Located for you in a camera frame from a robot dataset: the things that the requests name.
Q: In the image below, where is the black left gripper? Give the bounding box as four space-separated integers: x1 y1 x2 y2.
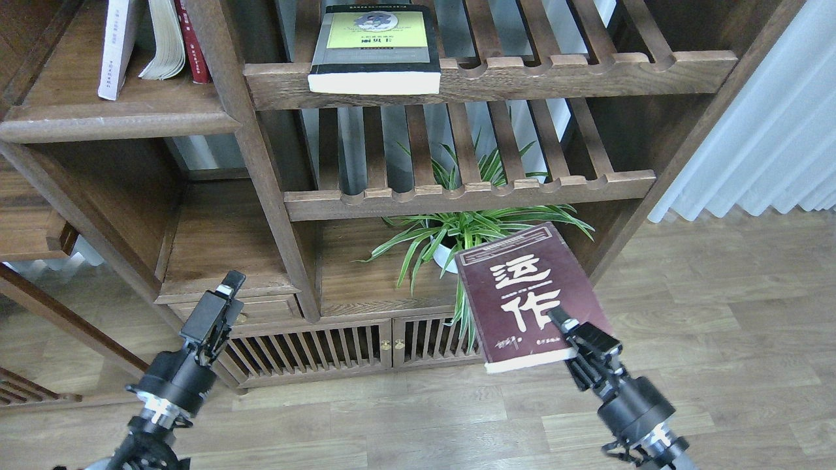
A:
126 270 247 422

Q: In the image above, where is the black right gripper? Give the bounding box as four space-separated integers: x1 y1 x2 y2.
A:
547 307 677 451

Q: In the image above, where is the maroon book with white characters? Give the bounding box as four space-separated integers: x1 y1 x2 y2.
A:
455 223 614 374

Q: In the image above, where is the yellow and black book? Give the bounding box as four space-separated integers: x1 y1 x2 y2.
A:
308 4 441 96

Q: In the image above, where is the pale pink white book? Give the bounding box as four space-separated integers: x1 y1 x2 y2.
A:
97 1 147 101

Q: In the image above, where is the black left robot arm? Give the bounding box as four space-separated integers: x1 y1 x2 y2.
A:
89 270 247 469

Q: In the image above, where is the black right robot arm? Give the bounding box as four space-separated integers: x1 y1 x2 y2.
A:
549 307 696 469

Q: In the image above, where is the white plant pot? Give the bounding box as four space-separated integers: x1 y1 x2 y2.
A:
433 237 460 274

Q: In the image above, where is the dark wooden bookshelf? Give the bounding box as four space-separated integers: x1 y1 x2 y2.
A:
2 1 804 389

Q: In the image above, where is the green spider plant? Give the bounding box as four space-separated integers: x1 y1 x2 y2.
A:
359 144 595 347

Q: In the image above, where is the red upright book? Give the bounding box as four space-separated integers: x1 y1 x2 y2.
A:
175 1 211 84

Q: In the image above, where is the cream-paged upright book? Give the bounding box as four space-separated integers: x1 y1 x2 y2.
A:
138 1 186 80

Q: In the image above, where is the white sheer curtain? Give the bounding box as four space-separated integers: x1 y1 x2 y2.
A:
648 1 835 223

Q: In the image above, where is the wooden side furniture frame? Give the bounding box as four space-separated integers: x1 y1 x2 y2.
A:
1 159 147 413

